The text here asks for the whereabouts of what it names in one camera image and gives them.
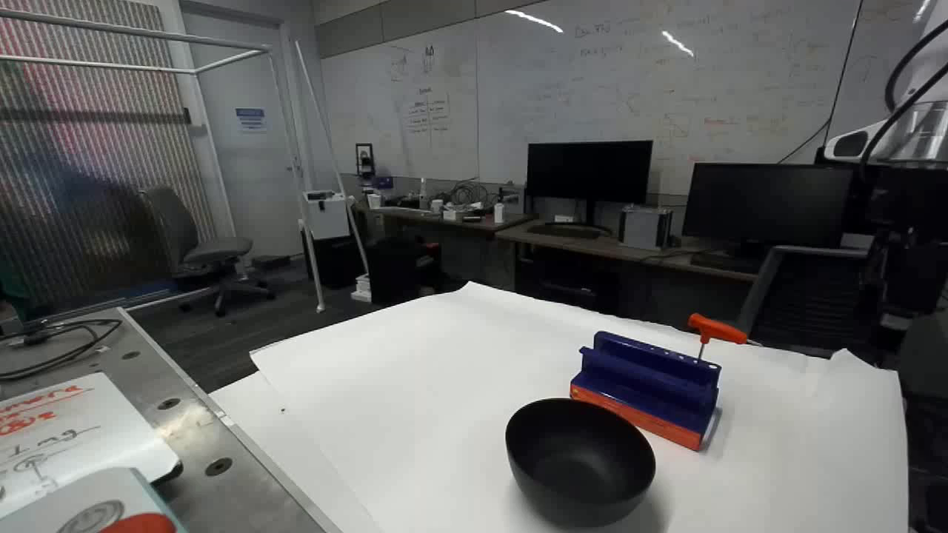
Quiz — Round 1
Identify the white and red booklet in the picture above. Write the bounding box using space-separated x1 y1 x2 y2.
0 464 187 533

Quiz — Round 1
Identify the black keyboard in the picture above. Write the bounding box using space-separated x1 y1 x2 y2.
526 219 613 241

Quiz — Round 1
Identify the long office desk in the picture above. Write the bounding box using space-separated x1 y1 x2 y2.
364 200 763 298

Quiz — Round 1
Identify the blue and orange tool holder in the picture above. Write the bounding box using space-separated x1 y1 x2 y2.
566 327 726 456

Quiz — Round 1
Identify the small white computer box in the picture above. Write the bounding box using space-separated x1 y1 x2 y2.
618 200 677 250

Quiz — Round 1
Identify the black bowl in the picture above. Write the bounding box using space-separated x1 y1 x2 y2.
502 397 658 530

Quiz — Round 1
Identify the white leaning pole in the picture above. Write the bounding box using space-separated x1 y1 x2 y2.
290 39 375 313

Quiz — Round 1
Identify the orange handled screwdriver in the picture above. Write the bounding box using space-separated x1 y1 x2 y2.
683 311 751 364

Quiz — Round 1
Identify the large white paper sheet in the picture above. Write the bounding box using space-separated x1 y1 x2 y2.
244 277 912 533

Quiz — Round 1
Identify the printed paper with orange text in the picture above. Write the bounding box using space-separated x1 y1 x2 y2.
0 370 184 517

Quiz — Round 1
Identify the black wall device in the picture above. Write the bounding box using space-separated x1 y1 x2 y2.
353 138 379 184

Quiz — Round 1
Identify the white paper sheet underneath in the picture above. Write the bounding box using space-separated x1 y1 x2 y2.
207 370 384 533

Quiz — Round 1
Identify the grey office chair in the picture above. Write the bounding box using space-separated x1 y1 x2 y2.
138 184 278 318

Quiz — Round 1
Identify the wide black computer monitor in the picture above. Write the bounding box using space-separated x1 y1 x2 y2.
680 160 858 265

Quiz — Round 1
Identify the black cable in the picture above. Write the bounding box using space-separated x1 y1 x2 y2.
0 313 124 385

